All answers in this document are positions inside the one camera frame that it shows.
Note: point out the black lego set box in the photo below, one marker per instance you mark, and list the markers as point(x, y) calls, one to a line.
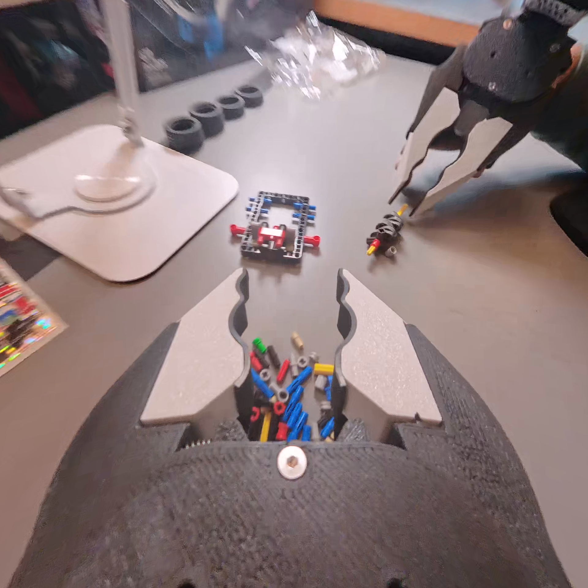
point(160, 46)

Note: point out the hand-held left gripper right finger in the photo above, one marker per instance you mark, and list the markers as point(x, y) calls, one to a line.
point(386, 367)

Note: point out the white book stand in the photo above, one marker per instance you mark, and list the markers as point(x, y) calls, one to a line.
point(138, 220)

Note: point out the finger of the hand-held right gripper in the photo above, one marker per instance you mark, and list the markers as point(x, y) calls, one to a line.
point(477, 151)
point(429, 128)

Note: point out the orange edged table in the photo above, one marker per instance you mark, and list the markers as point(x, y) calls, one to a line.
point(395, 23)

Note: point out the clear plastic bag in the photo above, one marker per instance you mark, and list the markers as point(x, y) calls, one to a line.
point(321, 59)

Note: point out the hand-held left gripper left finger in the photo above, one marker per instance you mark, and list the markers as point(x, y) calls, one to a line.
point(197, 367)

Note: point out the colourful sticker sheet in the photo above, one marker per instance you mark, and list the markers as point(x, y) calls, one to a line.
point(20, 321)

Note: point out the person's right forearm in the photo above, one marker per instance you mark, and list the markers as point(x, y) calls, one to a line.
point(565, 119)

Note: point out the black mesh chair seat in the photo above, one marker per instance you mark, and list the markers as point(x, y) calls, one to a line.
point(572, 220)

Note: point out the yellow lego axle assembly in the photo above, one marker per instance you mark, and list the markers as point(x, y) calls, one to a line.
point(388, 227)

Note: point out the black lego frame assembly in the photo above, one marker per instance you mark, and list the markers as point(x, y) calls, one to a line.
point(275, 236)

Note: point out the pile of small lego pieces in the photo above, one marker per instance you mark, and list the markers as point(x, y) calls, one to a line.
point(294, 386)

